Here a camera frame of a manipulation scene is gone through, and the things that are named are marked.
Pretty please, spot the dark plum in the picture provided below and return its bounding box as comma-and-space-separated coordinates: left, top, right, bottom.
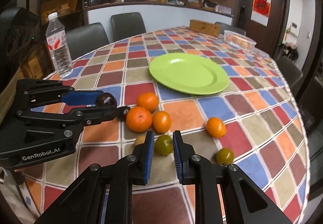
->
95, 92, 118, 107
117, 107, 130, 121

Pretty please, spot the large orange mandarin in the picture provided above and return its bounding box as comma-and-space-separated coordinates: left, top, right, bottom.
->
126, 106, 153, 133

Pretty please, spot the green tomato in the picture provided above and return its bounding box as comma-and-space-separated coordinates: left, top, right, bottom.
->
215, 147, 235, 166
154, 134, 173, 156

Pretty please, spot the brown longan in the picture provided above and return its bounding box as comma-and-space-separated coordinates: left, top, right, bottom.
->
134, 135, 146, 147

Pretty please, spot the lone orange kumquat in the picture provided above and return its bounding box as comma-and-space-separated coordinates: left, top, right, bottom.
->
206, 117, 227, 139

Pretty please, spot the black chair near left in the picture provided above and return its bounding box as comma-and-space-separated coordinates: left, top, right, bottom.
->
66, 23, 109, 60

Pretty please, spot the black chair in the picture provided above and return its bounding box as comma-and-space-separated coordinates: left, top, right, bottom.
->
111, 12, 146, 41
66, 23, 109, 60
277, 56, 303, 89

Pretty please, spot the clear water bottle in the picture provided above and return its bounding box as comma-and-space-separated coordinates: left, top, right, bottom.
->
45, 12, 73, 78

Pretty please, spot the colourful checked tablecloth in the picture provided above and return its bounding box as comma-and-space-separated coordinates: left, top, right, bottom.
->
20, 27, 310, 223

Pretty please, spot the green plate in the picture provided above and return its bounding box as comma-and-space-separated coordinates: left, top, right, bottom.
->
148, 53, 229, 96

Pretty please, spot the black chair right side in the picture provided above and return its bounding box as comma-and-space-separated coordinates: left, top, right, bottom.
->
277, 56, 303, 89

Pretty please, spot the black chair far end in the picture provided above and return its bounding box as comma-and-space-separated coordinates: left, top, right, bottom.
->
215, 22, 246, 36

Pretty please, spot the white fruit basket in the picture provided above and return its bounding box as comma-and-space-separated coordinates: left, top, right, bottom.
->
224, 30, 257, 50

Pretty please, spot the red fu door poster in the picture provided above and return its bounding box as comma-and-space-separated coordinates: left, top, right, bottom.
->
250, 0, 272, 26

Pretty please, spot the dark wooden door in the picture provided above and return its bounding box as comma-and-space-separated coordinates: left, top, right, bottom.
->
234, 0, 290, 58

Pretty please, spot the white wall intercom panel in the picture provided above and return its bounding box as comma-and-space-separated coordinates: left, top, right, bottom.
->
291, 22, 298, 31

